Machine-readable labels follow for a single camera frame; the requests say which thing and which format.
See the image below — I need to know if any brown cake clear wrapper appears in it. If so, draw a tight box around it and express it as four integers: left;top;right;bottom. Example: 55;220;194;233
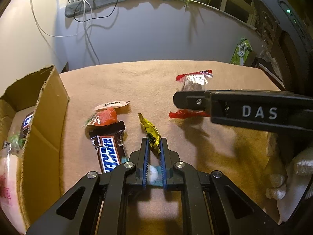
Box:
169;70;213;119

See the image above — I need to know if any yellow candy packet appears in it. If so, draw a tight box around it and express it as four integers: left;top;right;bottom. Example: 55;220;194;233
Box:
138;113;161;155

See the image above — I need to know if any brown Snickers bar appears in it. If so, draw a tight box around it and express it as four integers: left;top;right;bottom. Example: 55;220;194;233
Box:
89;121;128;174

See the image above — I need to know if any teal white mint candy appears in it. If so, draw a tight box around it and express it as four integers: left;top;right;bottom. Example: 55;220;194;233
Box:
121;156;164;186

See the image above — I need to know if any white gloved hand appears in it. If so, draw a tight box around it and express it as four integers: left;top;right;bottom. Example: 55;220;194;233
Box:
264;147;312;222

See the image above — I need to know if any pink white bag in box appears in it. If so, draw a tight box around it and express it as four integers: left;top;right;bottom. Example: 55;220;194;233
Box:
1;134;27;234

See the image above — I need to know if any green printed bag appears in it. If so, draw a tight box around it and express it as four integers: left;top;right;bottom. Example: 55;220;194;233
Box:
230;38;253;66

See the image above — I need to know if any beige small snack packet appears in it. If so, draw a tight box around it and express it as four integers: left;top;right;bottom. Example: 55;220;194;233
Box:
94;101;130;111

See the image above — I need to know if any orange red snack packet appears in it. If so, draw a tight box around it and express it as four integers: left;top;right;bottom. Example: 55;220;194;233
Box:
84;108;118;126

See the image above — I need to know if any Snickers bar in box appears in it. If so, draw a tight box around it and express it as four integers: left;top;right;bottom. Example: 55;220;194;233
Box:
20;112;34;139

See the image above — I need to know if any cardboard box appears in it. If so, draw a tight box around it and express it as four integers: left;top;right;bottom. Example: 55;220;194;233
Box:
1;66;69;234

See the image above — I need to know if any grey cloth on ledge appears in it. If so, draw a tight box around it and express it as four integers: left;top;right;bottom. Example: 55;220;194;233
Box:
65;0;186;18

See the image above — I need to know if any black cable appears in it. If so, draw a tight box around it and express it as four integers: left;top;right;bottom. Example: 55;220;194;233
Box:
62;0;118;23

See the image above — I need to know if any white cable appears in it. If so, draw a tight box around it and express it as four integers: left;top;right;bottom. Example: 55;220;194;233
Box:
28;0;101;65

